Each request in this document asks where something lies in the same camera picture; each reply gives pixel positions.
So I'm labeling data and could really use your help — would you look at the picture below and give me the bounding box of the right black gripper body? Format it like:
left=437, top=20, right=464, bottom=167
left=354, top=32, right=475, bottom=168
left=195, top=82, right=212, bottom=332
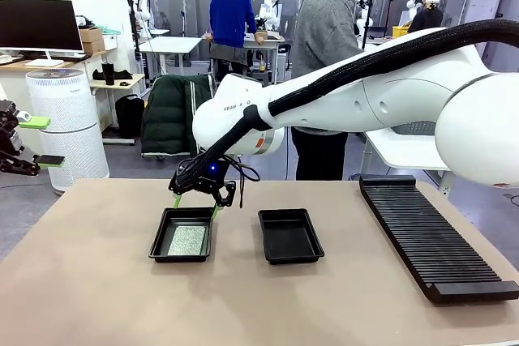
left=168, top=157, right=235, bottom=198

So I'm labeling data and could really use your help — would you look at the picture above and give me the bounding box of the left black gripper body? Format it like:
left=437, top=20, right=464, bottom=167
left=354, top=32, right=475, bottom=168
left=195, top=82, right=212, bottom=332
left=0, top=98, right=24, bottom=159

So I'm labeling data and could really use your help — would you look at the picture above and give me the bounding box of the green perforated circuit board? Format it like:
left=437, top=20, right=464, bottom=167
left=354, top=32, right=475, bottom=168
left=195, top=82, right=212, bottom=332
left=167, top=225, right=207, bottom=257

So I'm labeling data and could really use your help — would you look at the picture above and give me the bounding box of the black plastic ESD tray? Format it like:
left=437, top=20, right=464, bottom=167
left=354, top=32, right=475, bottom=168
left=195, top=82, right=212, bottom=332
left=148, top=207, right=216, bottom=263
left=257, top=208, right=326, bottom=266

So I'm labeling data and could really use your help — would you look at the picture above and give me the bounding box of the white cylindrical air purifier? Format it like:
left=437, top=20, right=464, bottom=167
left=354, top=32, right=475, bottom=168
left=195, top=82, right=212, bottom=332
left=25, top=69, right=110, bottom=195

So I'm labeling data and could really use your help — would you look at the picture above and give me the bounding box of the wooden top desk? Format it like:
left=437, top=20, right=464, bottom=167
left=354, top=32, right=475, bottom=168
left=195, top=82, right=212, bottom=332
left=0, top=48, right=118, bottom=79

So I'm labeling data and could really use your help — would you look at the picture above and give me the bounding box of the dark green padded jacket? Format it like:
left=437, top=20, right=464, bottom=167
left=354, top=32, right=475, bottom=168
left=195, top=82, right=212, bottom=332
left=140, top=73, right=216, bottom=160

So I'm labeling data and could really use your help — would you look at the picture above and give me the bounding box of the black tumbler cup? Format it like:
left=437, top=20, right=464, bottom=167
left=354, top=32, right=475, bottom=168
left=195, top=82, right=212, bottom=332
left=101, top=61, right=117, bottom=87

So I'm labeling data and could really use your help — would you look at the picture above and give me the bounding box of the black backpack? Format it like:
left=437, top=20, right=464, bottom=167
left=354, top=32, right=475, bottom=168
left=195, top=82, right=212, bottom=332
left=114, top=93, right=146, bottom=139

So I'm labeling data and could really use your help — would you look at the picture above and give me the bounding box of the brown cardboard box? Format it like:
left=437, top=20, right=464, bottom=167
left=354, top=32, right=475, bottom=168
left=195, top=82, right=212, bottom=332
left=82, top=40, right=106, bottom=55
left=79, top=28, right=103, bottom=43

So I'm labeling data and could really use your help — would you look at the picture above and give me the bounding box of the black folded cloth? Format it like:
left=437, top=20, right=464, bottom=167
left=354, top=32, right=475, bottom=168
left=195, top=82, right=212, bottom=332
left=92, top=69, right=134, bottom=81

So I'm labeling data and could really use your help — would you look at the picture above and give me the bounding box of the black computer monitor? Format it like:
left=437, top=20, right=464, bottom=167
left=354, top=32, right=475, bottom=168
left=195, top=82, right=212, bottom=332
left=0, top=0, right=85, bottom=68

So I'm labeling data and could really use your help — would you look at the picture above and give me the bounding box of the small wooden side table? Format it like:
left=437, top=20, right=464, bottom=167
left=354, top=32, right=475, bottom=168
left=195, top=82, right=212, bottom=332
left=88, top=73, right=146, bottom=147

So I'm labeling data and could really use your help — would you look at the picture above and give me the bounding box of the white background table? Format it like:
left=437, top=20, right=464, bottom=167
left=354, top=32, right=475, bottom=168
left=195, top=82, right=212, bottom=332
left=139, top=36, right=203, bottom=76

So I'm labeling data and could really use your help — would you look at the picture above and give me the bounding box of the grey background workbench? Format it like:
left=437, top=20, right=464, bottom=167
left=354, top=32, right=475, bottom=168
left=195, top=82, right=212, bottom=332
left=242, top=32, right=285, bottom=84

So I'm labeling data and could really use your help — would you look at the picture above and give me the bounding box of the person in blue hoodie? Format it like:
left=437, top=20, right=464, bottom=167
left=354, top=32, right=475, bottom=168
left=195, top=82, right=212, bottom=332
left=208, top=0, right=265, bottom=79

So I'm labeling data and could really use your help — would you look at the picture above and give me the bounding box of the person in grey sweater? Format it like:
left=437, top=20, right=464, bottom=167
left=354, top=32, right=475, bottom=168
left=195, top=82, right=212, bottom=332
left=290, top=0, right=366, bottom=182

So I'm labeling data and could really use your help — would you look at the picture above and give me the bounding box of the grey plastic lattice basket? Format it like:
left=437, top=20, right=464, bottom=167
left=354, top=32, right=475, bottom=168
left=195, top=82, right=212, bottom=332
left=391, top=120, right=438, bottom=137

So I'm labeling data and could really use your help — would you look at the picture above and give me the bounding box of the black slotted board rack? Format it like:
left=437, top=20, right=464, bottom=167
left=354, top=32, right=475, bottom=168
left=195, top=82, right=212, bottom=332
left=358, top=174, right=519, bottom=305

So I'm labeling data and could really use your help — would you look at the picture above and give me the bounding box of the person in black with headset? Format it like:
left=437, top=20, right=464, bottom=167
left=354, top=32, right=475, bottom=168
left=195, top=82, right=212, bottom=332
left=407, top=0, right=444, bottom=34

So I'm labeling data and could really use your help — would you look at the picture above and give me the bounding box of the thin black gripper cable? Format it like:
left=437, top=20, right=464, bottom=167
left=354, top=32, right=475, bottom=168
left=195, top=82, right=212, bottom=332
left=229, top=157, right=262, bottom=209

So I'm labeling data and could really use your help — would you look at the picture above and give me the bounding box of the right arm black cable sleeve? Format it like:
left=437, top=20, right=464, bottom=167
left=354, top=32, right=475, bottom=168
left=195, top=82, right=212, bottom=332
left=168, top=18, right=519, bottom=196

